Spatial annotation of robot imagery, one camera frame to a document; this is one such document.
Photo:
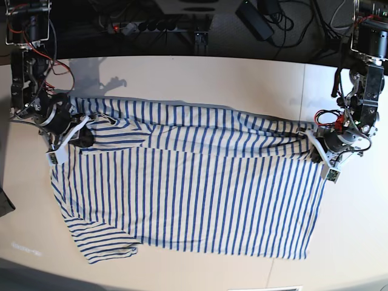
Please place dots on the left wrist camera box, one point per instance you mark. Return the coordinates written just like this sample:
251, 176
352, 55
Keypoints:
330, 173

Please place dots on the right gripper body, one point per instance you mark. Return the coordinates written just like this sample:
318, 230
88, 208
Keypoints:
56, 119

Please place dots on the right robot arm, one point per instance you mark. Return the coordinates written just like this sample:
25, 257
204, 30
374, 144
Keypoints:
33, 99

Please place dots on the black power adapter brick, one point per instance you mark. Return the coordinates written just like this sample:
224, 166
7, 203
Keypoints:
254, 21

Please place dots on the black power strip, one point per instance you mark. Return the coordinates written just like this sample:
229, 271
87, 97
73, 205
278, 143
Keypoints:
128, 28

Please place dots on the black table clamp bracket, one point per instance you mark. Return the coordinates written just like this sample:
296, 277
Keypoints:
201, 43

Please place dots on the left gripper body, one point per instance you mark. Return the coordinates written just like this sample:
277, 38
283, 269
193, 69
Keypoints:
336, 147

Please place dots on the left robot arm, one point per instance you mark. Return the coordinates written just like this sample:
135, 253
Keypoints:
358, 83

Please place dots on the black tripod stand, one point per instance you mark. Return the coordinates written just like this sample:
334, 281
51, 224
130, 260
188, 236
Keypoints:
333, 36

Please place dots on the blue white striped T-shirt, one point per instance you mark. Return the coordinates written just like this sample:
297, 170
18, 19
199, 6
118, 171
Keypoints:
188, 178

